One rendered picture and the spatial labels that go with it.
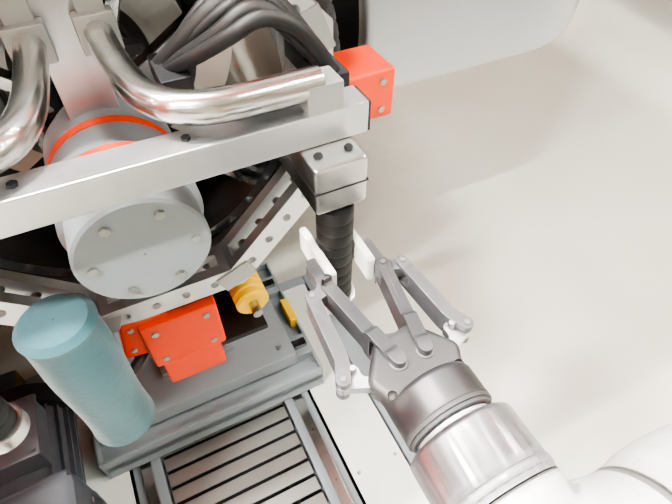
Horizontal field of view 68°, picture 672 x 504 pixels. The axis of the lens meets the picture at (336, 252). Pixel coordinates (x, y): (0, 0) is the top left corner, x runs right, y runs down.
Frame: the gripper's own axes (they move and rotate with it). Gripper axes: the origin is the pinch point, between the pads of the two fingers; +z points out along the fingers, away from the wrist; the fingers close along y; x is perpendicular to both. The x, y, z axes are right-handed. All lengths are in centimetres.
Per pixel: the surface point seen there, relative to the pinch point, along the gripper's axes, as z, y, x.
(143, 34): 46.5, -7.8, 4.5
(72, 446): 20, -41, -49
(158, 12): 46.5, -5.0, 7.0
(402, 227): 67, 58, -83
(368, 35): 36.2, 23.6, 2.1
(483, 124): 104, 120, -84
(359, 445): 6, 9, -75
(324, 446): 9, 2, -75
